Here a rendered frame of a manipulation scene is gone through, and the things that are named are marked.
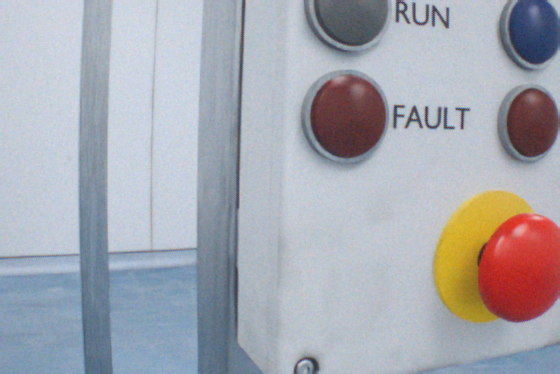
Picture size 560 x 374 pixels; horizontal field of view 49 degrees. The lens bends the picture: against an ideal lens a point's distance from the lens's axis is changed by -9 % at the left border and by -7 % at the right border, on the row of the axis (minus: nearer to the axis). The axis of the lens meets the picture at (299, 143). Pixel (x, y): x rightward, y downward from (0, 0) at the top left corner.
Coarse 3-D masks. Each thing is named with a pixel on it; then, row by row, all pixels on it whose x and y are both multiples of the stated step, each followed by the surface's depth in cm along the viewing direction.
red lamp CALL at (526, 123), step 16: (528, 96) 24; (544, 96) 24; (512, 112) 24; (528, 112) 24; (544, 112) 24; (512, 128) 24; (528, 128) 24; (544, 128) 24; (512, 144) 24; (528, 144) 24; (544, 144) 24
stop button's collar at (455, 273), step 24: (504, 192) 24; (456, 216) 23; (480, 216) 24; (504, 216) 24; (456, 240) 23; (480, 240) 24; (456, 264) 23; (456, 288) 23; (456, 312) 23; (480, 312) 24
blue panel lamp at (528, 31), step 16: (528, 0) 24; (544, 0) 24; (512, 16) 23; (528, 16) 23; (544, 16) 24; (512, 32) 23; (528, 32) 23; (544, 32) 24; (528, 48) 24; (544, 48) 24
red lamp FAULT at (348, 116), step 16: (336, 80) 21; (352, 80) 21; (320, 96) 20; (336, 96) 21; (352, 96) 21; (368, 96) 21; (320, 112) 20; (336, 112) 21; (352, 112) 21; (368, 112) 21; (384, 112) 21; (320, 128) 21; (336, 128) 21; (352, 128) 21; (368, 128) 21; (384, 128) 21; (320, 144) 21; (336, 144) 21; (352, 144) 21; (368, 144) 21
